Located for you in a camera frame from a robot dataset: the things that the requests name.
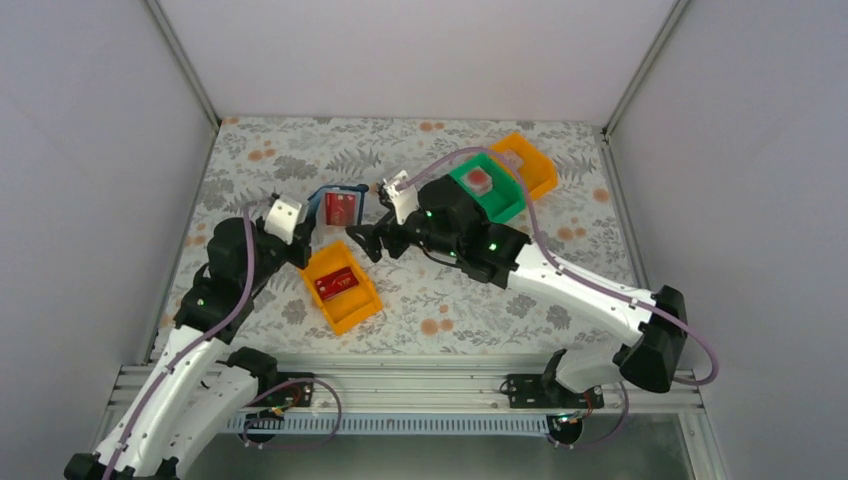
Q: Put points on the red card in holder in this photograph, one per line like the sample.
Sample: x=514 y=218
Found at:
x=341 y=208

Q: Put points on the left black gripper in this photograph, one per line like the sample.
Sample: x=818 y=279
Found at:
x=299 y=245

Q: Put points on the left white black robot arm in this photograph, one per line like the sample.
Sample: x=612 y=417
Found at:
x=163 y=432

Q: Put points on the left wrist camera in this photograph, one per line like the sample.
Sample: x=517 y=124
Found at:
x=283 y=217

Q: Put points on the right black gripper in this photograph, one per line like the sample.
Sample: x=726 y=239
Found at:
x=392 y=237

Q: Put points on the aluminium rail frame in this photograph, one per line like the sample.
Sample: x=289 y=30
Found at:
x=437 y=384

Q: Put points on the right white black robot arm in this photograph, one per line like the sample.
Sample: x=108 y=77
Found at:
x=446 y=223

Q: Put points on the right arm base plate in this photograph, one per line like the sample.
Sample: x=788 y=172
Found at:
x=530 y=391

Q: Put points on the card in far orange bin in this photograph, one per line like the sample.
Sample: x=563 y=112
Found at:
x=513 y=159

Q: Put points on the orange bin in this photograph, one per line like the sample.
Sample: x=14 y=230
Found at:
x=538 y=172
x=345 y=311

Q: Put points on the far orange bin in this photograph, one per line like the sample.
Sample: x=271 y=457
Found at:
x=538 y=172

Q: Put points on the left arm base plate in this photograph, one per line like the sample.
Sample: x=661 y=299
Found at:
x=289 y=389

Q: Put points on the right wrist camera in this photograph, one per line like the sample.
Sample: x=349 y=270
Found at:
x=401 y=195

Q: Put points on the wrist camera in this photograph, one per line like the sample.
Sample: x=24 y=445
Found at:
x=401 y=195
x=283 y=217

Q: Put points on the floral table mat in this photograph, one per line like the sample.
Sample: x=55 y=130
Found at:
x=427 y=308

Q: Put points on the near orange bin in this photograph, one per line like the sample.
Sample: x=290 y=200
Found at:
x=345 y=311

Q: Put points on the blue card holder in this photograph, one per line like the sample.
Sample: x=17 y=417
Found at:
x=317 y=198

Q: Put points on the red VIP card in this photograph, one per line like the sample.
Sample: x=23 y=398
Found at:
x=335 y=283

